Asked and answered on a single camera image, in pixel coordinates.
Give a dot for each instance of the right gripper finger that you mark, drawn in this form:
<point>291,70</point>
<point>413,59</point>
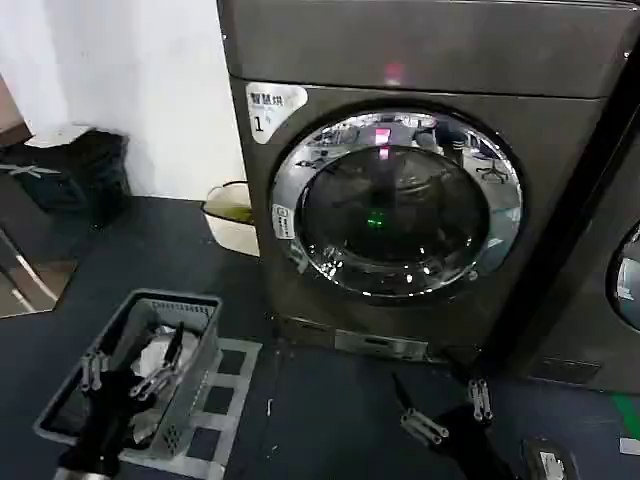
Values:
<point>422,425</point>
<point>480,400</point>

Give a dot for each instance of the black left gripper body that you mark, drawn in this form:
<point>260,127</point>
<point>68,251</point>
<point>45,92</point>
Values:
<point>107,415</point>

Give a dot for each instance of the black bin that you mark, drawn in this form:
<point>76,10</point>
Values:
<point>100,170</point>

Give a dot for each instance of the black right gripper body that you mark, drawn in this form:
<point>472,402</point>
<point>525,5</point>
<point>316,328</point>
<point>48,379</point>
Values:
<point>480,445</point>

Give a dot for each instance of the white plastic basin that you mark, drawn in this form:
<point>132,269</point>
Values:
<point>232,235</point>

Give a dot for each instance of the round glass dryer door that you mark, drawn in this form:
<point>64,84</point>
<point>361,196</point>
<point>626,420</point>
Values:
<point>395,210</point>

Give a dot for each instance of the brown wooden desk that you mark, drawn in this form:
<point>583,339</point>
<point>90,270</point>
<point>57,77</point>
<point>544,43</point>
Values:
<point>12,117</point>

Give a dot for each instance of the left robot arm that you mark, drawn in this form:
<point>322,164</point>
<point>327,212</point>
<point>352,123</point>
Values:
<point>82,467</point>

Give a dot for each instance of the grey front-load dryer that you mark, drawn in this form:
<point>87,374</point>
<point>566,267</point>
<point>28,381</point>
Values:
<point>410,60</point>

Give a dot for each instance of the small white door label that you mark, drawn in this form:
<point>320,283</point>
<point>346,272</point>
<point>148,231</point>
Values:
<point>282,222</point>

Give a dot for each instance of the grey plastic laundry basket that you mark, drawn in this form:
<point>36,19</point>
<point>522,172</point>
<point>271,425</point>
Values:
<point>192,390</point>

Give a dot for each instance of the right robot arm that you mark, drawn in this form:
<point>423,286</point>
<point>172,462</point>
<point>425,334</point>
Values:
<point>545,460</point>

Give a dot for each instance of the white numbered dryer sticker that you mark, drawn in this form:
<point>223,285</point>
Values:
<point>267,107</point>

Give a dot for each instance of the grey grid floor mat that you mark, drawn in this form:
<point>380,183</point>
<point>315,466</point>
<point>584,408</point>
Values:
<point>235,385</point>

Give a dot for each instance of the white cloth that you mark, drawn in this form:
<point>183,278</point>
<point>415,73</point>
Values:
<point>152,352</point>

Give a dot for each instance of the grey dryer with dark edge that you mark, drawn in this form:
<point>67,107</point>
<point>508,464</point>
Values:
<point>595,320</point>

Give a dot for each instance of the round chrome-rimmed dryer door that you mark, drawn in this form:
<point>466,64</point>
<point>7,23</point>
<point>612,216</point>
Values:
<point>629,280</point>

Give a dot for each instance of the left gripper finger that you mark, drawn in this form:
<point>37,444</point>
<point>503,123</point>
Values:
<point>94,372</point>
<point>159,377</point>

